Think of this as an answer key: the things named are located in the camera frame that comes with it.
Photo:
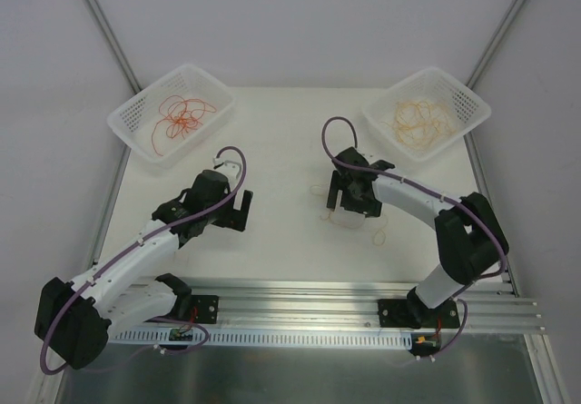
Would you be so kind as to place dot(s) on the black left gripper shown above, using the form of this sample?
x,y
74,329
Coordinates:
x,y
237,213

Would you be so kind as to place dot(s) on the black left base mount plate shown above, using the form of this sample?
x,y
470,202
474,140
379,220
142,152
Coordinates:
x,y
199,309

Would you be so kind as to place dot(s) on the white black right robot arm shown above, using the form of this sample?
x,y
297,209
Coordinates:
x,y
469,238

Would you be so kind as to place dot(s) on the white plastic basket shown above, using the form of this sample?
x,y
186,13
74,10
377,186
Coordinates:
x,y
168,118
423,119

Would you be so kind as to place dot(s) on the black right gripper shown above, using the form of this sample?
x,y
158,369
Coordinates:
x,y
347,195

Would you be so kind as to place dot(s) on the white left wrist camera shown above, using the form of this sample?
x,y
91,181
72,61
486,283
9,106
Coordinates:
x,y
230,169

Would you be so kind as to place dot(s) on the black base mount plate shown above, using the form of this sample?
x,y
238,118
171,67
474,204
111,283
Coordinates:
x,y
199,309
398,314

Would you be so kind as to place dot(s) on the white plastic basket left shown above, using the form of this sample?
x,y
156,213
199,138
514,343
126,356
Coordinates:
x,y
168,118

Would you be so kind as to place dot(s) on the white plastic basket right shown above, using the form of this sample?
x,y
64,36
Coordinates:
x,y
423,119

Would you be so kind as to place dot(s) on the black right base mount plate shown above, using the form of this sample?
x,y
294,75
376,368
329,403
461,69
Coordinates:
x,y
398,314

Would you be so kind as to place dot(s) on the white slotted cable duct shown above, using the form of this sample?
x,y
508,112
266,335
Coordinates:
x,y
320,339

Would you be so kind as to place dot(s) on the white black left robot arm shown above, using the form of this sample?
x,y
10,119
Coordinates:
x,y
76,318

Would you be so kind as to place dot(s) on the aluminium table frame rail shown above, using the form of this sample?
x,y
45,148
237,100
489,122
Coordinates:
x,y
493,307

